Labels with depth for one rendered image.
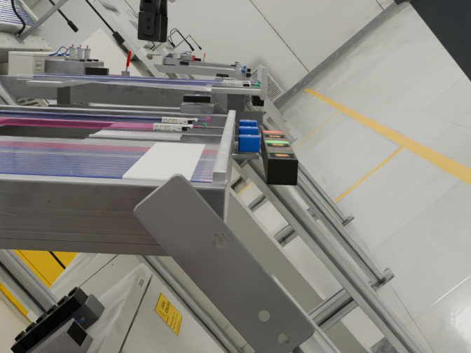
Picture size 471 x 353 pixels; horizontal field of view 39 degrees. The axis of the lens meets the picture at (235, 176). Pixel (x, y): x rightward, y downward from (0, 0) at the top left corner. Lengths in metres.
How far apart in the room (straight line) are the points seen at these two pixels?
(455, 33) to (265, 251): 0.65
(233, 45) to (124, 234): 8.10
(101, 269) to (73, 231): 1.57
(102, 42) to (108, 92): 3.63
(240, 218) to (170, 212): 1.02
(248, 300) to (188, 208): 0.09
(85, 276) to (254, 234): 0.78
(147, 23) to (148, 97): 1.04
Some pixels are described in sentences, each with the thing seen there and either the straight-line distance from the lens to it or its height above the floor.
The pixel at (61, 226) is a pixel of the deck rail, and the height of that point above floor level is 0.78.
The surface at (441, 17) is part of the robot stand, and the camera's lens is 1.22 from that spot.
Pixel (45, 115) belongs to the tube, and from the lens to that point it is 1.19.
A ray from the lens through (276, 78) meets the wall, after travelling 8.65.
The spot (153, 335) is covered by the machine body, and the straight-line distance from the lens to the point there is 1.13.
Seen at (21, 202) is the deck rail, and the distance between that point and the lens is 0.59.
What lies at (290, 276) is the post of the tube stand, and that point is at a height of 0.34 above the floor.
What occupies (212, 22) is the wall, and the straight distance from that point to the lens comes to 8.66.
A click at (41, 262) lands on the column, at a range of 4.24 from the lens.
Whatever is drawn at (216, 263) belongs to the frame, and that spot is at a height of 0.68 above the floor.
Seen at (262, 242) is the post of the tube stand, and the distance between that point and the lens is 1.55.
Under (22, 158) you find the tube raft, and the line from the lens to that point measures 0.70.
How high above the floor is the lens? 0.79
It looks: 7 degrees down
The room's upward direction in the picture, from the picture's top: 41 degrees counter-clockwise
